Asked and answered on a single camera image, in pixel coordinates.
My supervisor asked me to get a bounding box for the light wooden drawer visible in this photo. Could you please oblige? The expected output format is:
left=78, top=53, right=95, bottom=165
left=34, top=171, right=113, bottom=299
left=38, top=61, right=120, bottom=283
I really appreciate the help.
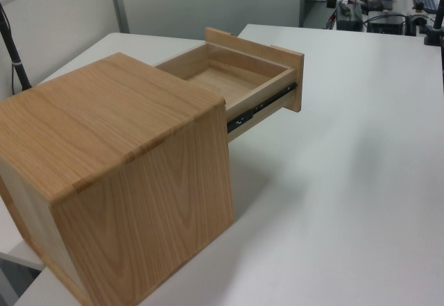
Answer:
left=153, top=26, right=305, bottom=144

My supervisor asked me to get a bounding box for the black metal drawer slide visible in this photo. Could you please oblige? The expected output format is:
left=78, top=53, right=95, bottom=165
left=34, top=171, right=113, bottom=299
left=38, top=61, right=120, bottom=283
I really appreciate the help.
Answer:
left=226, top=83, right=299, bottom=135

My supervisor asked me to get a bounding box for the black electronics box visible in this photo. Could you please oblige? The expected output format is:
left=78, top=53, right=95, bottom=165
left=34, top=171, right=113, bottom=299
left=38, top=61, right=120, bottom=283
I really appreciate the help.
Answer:
left=337, top=1, right=364, bottom=31

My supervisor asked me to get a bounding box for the flat black device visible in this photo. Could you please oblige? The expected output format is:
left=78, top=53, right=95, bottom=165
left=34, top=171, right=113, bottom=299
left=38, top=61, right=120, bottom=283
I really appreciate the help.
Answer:
left=366, top=14, right=407, bottom=35

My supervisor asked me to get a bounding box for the black pole with table clamp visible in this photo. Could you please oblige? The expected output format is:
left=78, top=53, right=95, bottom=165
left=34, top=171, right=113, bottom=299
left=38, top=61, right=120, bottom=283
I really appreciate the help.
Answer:
left=422, top=0, right=444, bottom=46

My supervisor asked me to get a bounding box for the light wooden cabinet box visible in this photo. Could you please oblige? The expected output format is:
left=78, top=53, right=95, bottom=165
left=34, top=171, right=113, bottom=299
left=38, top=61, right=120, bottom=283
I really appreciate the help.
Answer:
left=0, top=51, right=234, bottom=306

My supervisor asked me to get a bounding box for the thin black stand pole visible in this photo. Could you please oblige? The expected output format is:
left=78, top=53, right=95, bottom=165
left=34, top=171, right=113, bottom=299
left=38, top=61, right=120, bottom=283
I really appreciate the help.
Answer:
left=0, top=2, right=34, bottom=92

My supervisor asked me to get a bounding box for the grey partition frame post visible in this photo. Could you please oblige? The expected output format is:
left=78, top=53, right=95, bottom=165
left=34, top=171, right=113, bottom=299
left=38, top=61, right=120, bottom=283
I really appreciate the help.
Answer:
left=106, top=0, right=131, bottom=35

